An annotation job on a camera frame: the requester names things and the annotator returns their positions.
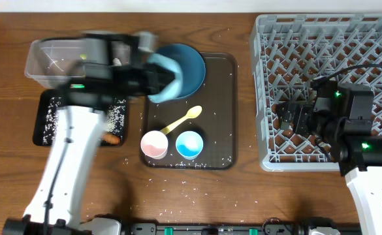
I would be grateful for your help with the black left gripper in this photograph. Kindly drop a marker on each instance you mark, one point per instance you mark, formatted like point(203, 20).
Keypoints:
point(152, 78)

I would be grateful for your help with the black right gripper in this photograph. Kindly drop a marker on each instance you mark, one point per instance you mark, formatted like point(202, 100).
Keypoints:
point(289, 115)

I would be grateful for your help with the white paper tissue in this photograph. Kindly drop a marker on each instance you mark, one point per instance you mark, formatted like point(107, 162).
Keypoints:
point(117, 62)

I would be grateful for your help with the light blue bowl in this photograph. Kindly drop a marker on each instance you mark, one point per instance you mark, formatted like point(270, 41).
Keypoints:
point(174, 88)

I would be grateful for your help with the white rice pile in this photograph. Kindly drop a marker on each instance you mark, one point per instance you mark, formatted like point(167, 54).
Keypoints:
point(117, 114)

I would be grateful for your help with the dark blue plate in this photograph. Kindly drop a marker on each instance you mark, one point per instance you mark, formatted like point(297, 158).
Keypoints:
point(192, 65)

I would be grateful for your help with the orange carrot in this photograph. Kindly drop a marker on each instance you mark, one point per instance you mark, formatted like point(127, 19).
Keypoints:
point(111, 138)

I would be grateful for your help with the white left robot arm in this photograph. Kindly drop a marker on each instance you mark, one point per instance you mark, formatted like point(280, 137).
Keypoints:
point(81, 123)

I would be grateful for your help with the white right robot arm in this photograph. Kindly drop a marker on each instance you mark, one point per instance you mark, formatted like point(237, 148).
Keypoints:
point(341, 116)

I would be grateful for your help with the black waste tray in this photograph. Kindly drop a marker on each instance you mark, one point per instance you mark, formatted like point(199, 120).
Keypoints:
point(119, 114)

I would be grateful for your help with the grey dishwasher rack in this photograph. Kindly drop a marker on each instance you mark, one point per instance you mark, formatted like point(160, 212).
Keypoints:
point(287, 52)

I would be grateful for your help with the clear plastic waste bin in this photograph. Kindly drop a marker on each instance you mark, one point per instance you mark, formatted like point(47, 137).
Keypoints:
point(53, 61)

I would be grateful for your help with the yellow plastic spoon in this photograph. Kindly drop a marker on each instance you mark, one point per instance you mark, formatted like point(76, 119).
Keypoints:
point(192, 113)

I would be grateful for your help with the pink cup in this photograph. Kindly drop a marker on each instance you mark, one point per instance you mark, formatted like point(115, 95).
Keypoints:
point(154, 144)

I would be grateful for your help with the blue cup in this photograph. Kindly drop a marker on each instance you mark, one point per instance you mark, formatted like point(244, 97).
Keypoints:
point(189, 145)

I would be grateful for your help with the dark brown serving tray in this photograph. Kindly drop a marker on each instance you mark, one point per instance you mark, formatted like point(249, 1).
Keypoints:
point(217, 123)

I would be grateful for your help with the black rail with green clips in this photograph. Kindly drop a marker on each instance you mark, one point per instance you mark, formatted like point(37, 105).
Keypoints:
point(272, 226)

